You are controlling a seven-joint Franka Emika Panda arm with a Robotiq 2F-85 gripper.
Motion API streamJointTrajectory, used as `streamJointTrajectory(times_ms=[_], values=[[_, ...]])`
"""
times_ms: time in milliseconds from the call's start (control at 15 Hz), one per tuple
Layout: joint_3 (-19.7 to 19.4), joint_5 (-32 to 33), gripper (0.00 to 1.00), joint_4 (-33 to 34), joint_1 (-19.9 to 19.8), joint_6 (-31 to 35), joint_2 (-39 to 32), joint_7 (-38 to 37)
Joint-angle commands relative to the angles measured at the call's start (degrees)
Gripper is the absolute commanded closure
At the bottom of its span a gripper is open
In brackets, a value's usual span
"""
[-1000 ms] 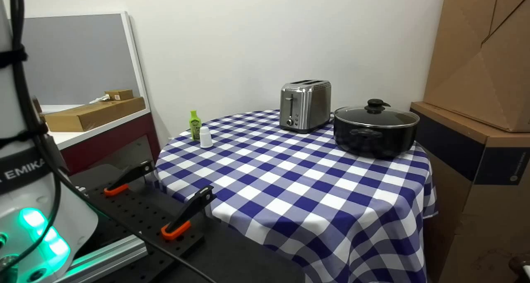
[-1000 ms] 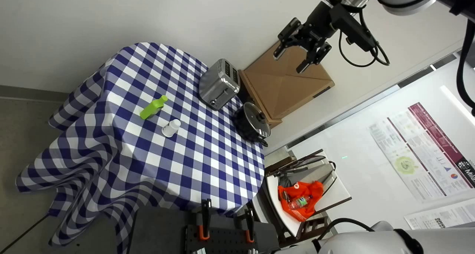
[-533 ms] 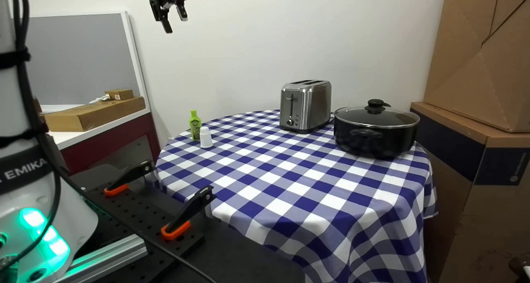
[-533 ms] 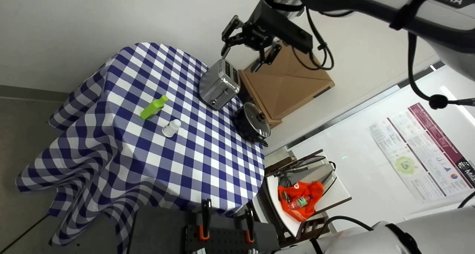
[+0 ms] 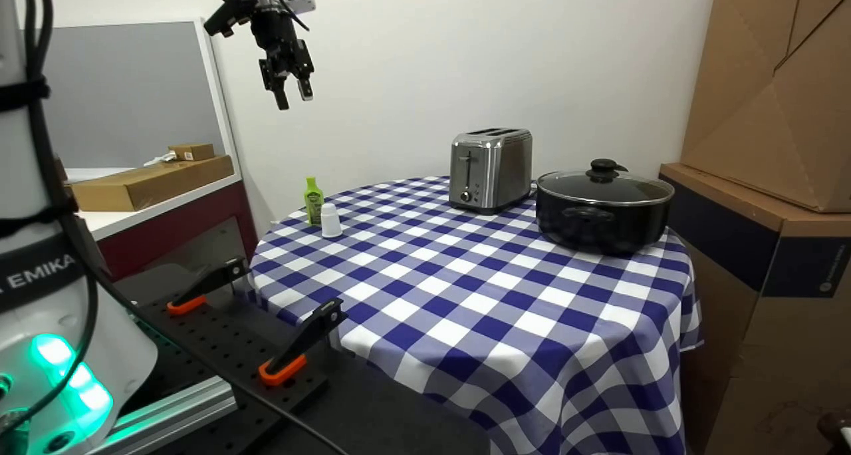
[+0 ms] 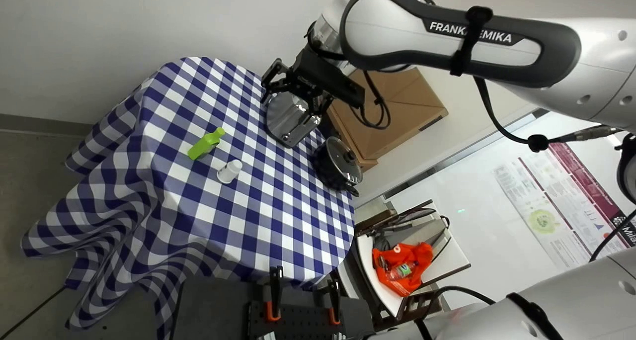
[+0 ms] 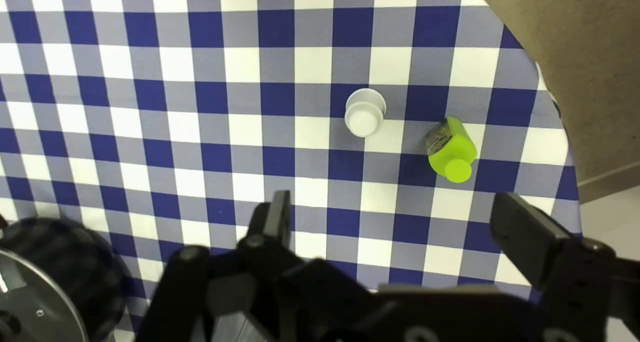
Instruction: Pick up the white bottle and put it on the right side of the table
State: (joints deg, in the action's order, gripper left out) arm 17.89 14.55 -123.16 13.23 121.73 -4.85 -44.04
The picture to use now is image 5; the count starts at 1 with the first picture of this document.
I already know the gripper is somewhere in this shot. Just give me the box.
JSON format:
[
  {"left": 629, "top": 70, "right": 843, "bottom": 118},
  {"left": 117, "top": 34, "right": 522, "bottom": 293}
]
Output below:
[{"left": 251, "top": 8, "right": 315, "bottom": 112}]

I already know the green bottle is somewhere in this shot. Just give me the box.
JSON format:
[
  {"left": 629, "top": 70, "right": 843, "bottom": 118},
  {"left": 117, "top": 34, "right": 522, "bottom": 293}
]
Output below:
[{"left": 303, "top": 176, "right": 326, "bottom": 227}]

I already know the white bottle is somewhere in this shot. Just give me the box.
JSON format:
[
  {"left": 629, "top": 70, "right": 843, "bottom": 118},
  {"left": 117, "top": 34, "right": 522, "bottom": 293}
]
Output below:
[{"left": 320, "top": 202, "right": 344, "bottom": 239}]

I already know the small cardboard box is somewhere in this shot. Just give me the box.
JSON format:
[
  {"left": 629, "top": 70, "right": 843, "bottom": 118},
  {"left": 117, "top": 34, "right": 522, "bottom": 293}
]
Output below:
[{"left": 167, "top": 142, "right": 216, "bottom": 162}]

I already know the grey partition panel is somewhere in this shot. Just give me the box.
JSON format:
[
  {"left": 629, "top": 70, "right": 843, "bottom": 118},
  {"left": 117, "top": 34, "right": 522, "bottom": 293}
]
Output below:
[{"left": 39, "top": 19, "right": 241, "bottom": 178}]

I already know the flat cardboard box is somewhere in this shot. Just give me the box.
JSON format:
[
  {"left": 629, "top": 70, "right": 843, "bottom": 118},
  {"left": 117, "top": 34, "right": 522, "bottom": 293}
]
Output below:
[{"left": 69, "top": 154, "right": 235, "bottom": 213}]

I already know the white and red desk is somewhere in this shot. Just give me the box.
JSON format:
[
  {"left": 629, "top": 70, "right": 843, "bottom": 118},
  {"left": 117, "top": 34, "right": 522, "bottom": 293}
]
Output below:
[{"left": 63, "top": 165, "right": 260, "bottom": 284}]

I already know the silver toaster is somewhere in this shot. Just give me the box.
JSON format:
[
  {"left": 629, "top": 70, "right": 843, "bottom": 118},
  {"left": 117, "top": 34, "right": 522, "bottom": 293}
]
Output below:
[{"left": 448, "top": 127, "right": 535, "bottom": 216}]

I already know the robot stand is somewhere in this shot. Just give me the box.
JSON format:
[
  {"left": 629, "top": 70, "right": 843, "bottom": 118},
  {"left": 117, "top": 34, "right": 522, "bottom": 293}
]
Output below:
[{"left": 86, "top": 261, "right": 494, "bottom": 455}]

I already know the blue white checkered tablecloth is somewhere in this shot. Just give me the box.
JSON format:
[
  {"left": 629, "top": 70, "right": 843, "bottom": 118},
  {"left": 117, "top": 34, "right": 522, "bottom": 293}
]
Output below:
[{"left": 247, "top": 175, "right": 705, "bottom": 455}]

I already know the glass pot lid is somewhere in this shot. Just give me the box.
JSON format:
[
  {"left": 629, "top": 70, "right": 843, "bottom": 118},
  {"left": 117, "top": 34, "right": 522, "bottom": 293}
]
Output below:
[{"left": 537, "top": 158, "right": 676, "bottom": 208}]

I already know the black pot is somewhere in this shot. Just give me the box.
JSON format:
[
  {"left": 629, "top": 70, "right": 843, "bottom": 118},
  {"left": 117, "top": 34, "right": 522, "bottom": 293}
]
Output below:
[{"left": 535, "top": 176, "right": 676, "bottom": 257}]

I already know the large cardboard box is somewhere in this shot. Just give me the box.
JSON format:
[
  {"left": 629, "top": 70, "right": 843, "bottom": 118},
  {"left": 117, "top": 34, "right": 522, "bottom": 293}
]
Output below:
[{"left": 679, "top": 0, "right": 851, "bottom": 214}]

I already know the cardboard box with dark band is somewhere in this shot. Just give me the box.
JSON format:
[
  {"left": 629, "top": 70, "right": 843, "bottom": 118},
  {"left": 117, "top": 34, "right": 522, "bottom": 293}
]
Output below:
[{"left": 658, "top": 162, "right": 851, "bottom": 455}]

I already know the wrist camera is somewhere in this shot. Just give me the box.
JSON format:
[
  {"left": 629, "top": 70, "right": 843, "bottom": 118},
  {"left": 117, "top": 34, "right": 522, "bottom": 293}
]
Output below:
[{"left": 203, "top": 0, "right": 258, "bottom": 39}]

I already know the black clamp with orange handle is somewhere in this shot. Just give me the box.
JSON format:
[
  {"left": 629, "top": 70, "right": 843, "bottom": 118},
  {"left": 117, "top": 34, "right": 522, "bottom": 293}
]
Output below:
[
  {"left": 258, "top": 297, "right": 348, "bottom": 386},
  {"left": 166, "top": 256, "right": 251, "bottom": 317}
]

